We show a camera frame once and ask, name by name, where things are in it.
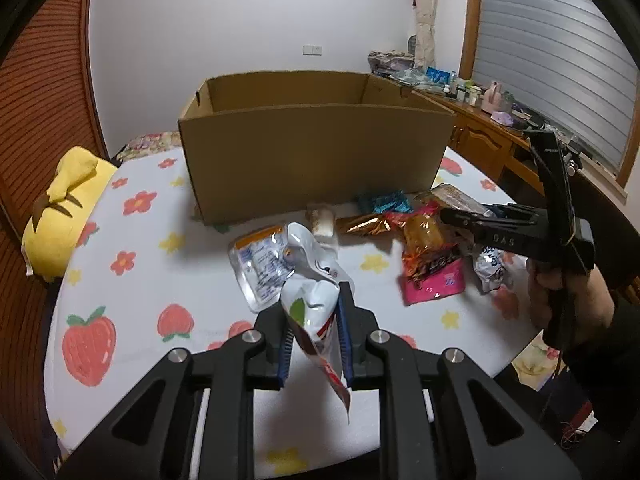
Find pink container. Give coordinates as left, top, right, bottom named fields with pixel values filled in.
left=481, top=82, right=503, bottom=113

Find teal snack packet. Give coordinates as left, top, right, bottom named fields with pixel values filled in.
left=356, top=190, right=413, bottom=215

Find clear packet of brown snacks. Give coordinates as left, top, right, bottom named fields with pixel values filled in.
left=417, top=184, right=497, bottom=220

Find green patterned cloth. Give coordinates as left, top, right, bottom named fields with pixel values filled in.
left=390, top=67, right=431, bottom=86

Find floral quilt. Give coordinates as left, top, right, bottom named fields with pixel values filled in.
left=122, top=132, right=182, bottom=161

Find row of small bottles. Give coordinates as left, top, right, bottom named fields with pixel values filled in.
left=447, top=71, right=483, bottom=107

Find pink snack packet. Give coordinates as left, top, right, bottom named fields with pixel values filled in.
left=402, top=257, right=467, bottom=307

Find beige curtain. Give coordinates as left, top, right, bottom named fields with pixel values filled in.
left=411, top=0, right=442, bottom=68

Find clear pouch with orange top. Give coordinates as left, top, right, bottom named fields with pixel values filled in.
left=229, top=225, right=296, bottom=313

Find orange brown snack packet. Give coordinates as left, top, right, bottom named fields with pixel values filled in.
left=387, top=202, right=471, bottom=286

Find white blue snack packet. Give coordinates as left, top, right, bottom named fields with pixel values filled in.
left=472, top=245, right=516, bottom=295

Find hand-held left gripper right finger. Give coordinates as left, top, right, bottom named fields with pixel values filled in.
left=337, top=282, right=583, bottom=480

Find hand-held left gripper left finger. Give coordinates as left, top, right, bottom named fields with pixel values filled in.
left=56, top=305, right=293, bottom=480

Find person's dark pants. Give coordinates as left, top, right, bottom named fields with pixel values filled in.
left=495, top=365, right=640, bottom=480

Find yellow plush toy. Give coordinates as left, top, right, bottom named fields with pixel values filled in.
left=21, top=146, right=118, bottom=283

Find person's right hand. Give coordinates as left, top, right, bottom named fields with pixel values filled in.
left=527, top=256, right=617, bottom=347

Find person's right forearm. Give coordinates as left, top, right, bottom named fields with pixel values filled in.
left=565, top=275, right=640, bottom=411

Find floral storage bag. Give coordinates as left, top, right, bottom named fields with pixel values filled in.
left=369, top=50, right=416, bottom=73

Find white red snack packet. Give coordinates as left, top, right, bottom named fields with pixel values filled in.
left=277, top=221, right=357, bottom=413

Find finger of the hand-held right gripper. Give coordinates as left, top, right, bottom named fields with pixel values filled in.
left=482, top=202, right=532, bottom=217
left=439, top=208, right=493, bottom=241

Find small beige snack packet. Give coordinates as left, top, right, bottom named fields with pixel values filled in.
left=306, top=203, right=337, bottom=238

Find strawberry printed blanket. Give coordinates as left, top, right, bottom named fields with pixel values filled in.
left=42, top=145, right=556, bottom=466

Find shiny orange gold wrapper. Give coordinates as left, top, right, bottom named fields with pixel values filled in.
left=336, top=212, right=393, bottom=236

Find brown cardboard box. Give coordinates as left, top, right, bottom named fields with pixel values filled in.
left=177, top=71, right=457, bottom=226

